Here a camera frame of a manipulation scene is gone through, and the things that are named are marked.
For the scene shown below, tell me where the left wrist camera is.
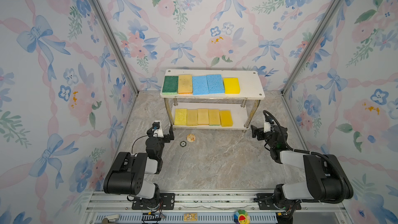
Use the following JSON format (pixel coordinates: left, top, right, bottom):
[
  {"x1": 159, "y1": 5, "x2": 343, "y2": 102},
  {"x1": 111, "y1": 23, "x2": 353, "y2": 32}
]
[{"x1": 151, "y1": 121, "x2": 164, "y2": 138}]

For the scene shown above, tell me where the black corrugated cable conduit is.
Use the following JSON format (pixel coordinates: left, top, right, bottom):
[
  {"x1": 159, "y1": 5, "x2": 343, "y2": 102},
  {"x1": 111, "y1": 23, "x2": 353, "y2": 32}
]
[{"x1": 262, "y1": 109, "x2": 354, "y2": 204}]

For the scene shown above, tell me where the yellow green-backed sponge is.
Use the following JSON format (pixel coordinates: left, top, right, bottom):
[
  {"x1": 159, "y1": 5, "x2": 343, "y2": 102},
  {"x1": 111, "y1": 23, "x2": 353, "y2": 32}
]
[{"x1": 208, "y1": 109, "x2": 221, "y2": 126}]

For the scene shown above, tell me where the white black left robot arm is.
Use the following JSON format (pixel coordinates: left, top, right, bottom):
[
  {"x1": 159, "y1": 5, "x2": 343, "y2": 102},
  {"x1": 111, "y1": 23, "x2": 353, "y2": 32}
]
[{"x1": 103, "y1": 122, "x2": 174, "y2": 209}]

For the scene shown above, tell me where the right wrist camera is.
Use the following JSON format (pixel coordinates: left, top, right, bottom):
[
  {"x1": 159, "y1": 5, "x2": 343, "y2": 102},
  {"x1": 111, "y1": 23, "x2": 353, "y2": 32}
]
[{"x1": 263, "y1": 115, "x2": 275, "y2": 133}]

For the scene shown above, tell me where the bright yellow foam sponge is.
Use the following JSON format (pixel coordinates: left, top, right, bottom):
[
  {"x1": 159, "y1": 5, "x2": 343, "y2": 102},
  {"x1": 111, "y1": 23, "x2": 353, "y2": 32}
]
[{"x1": 223, "y1": 78, "x2": 240, "y2": 94}]

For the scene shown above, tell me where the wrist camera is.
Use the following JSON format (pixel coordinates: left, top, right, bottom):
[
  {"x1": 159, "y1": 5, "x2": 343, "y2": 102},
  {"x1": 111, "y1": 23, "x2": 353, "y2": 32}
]
[
  {"x1": 151, "y1": 121, "x2": 164, "y2": 138},
  {"x1": 263, "y1": 115, "x2": 275, "y2": 133}
]

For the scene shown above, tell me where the blue sponge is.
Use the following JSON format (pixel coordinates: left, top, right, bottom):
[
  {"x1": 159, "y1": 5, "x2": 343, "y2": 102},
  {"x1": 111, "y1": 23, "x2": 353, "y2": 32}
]
[
  {"x1": 192, "y1": 76, "x2": 209, "y2": 95},
  {"x1": 206, "y1": 74, "x2": 225, "y2": 94}
]

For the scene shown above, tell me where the pale yellow sponge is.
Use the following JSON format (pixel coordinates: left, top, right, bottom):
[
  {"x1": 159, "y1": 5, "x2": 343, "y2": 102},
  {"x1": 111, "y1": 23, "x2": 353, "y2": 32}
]
[
  {"x1": 186, "y1": 110, "x2": 198, "y2": 126},
  {"x1": 177, "y1": 74, "x2": 193, "y2": 94}
]

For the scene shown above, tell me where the bright yellow cellulose sponge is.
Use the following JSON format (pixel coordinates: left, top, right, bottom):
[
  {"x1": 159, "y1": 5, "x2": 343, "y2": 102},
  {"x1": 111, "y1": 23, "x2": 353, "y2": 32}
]
[{"x1": 174, "y1": 108, "x2": 188, "y2": 126}]

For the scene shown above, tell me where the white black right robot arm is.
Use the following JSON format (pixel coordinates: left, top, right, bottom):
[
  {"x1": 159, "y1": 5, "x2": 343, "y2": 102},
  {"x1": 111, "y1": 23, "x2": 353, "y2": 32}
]
[{"x1": 251, "y1": 125, "x2": 354, "y2": 209}]

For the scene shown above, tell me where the white two-tier metal shelf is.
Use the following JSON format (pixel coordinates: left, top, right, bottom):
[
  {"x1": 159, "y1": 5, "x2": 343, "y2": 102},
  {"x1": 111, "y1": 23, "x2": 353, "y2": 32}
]
[{"x1": 160, "y1": 68, "x2": 265, "y2": 131}]

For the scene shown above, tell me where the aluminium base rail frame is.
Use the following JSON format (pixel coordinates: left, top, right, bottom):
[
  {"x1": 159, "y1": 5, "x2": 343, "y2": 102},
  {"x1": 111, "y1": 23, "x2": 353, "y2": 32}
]
[{"x1": 79, "y1": 169, "x2": 353, "y2": 224}]

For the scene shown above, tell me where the yellow orange-backed sponge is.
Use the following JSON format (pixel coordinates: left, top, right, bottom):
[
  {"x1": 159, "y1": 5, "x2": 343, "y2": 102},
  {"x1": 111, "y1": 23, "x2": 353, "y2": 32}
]
[{"x1": 198, "y1": 108, "x2": 209, "y2": 125}]

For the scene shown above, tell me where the colourful round toy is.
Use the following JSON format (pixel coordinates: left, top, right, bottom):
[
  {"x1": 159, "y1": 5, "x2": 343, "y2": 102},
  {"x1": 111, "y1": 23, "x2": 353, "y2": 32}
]
[{"x1": 233, "y1": 209, "x2": 250, "y2": 224}]

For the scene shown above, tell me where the small yellow tag board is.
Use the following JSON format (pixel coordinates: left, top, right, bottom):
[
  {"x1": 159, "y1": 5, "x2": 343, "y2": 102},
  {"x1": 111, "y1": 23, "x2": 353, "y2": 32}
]
[{"x1": 183, "y1": 213, "x2": 199, "y2": 222}]

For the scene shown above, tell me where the green scouring sponge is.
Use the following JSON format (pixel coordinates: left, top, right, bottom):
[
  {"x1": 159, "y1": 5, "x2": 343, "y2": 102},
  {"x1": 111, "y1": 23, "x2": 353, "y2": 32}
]
[{"x1": 162, "y1": 76, "x2": 178, "y2": 95}]

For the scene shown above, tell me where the aluminium corner post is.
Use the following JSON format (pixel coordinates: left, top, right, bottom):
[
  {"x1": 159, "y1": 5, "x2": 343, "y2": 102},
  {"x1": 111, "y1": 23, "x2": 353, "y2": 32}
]
[
  {"x1": 89, "y1": 0, "x2": 139, "y2": 96},
  {"x1": 281, "y1": 0, "x2": 344, "y2": 96}
]

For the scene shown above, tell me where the aluminium left corner post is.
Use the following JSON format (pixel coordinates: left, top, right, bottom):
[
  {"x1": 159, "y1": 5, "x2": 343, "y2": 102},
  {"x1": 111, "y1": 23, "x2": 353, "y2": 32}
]
[{"x1": 89, "y1": 0, "x2": 139, "y2": 96}]

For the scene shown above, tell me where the aluminium right corner post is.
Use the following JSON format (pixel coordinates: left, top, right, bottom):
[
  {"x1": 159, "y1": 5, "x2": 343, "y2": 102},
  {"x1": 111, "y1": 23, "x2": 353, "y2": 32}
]
[{"x1": 281, "y1": 0, "x2": 344, "y2": 96}]

